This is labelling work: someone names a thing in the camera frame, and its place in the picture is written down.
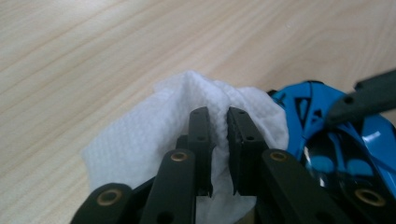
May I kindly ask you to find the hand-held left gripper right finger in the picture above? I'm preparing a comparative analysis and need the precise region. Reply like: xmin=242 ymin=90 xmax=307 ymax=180
xmin=226 ymin=105 xmax=270 ymax=197

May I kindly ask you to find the blue and black toy car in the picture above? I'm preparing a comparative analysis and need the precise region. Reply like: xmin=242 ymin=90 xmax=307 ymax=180
xmin=266 ymin=79 xmax=396 ymax=203

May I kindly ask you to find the white wet wipe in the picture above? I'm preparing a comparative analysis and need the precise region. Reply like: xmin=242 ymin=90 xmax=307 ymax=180
xmin=80 ymin=69 xmax=290 ymax=224

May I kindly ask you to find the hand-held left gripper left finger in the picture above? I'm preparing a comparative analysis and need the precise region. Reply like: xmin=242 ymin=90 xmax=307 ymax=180
xmin=175 ymin=105 xmax=216 ymax=197

